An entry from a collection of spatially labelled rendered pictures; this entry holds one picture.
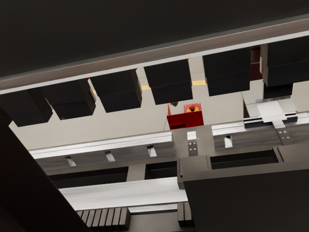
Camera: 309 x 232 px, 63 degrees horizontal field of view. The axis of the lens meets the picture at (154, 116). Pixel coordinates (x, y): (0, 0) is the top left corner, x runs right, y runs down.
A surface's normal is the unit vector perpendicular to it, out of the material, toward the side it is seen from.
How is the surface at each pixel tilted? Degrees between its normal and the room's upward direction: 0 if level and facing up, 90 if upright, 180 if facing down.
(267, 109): 0
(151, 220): 0
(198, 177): 0
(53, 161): 90
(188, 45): 90
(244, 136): 90
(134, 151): 90
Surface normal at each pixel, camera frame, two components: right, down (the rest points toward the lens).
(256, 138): -0.06, 0.63
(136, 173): -0.23, -0.77
